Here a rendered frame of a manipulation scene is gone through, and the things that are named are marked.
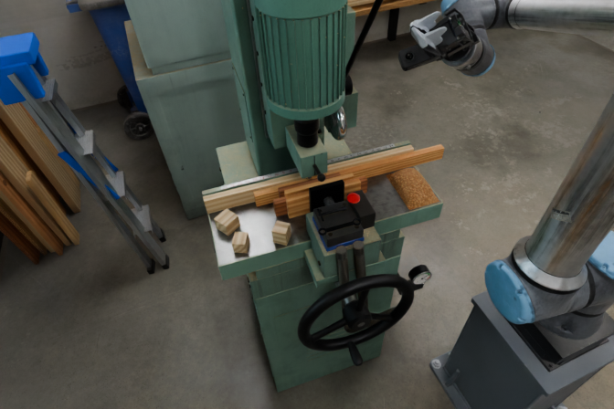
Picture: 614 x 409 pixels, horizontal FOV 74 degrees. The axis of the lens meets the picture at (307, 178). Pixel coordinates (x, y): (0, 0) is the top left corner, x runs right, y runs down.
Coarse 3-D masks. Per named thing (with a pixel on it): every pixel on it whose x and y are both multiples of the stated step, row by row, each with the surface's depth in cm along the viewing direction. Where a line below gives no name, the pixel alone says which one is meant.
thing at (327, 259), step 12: (312, 228) 95; (372, 228) 94; (312, 240) 97; (372, 240) 92; (324, 252) 90; (348, 252) 91; (372, 252) 94; (324, 264) 91; (336, 264) 93; (348, 264) 94; (324, 276) 95
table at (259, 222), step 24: (384, 192) 111; (216, 216) 107; (240, 216) 106; (264, 216) 106; (288, 216) 106; (384, 216) 104; (408, 216) 106; (432, 216) 110; (216, 240) 101; (264, 240) 100; (240, 264) 97; (264, 264) 100; (312, 264) 98; (384, 264) 100
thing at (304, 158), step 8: (288, 128) 105; (288, 136) 105; (296, 136) 102; (288, 144) 107; (296, 144) 100; (320, 144) 100; (296, 152) 99; (304, 152) 98; (312, 152) 98; (320, 152) 98; (296, 160) 102; (304, 160) 97; (312, 160) 98; (320, 160) 99; (304, 168) 99; (312, 168) 100; (320, 168) 101; (304, 176) 101
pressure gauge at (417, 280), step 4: (412, 268) 118; (416, 268) 118; (420, 268) 117; (424, 268) 117; (428, 268) 118; (412, 272) 118; (416, 272) 117; (420, 272) 116; (424, 272) 116; (428, 272) 117; (408, 276) 120; (412, 276) 118; (416, 276) 116; (420, 276) 117; (424, 276) 118; (428, 276) 119; (412, 280) 118; (416, 280) 118; (420, 280) 119; (424, 280) 120; (416, 284) 120; (420, 284) 120
